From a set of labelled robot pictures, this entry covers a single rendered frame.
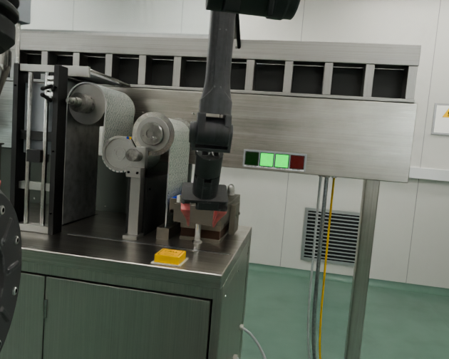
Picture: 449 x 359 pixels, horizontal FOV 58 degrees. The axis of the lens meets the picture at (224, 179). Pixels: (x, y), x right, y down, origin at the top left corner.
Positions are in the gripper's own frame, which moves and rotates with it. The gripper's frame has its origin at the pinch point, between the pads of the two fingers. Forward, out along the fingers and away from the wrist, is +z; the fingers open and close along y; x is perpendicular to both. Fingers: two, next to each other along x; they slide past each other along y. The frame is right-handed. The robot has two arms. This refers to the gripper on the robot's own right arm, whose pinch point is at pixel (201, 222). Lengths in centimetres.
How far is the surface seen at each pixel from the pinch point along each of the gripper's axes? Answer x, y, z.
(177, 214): -29.1, 4.7, 22.3
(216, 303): 3.7, -6.4, 25.0
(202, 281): 2.0, -2.2, 18.3
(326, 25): -307, -126, 20
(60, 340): 1, 37, 47
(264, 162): -61, -29, 20
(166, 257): -5.1, 7.6, 17.6
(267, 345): -71, -59, 160
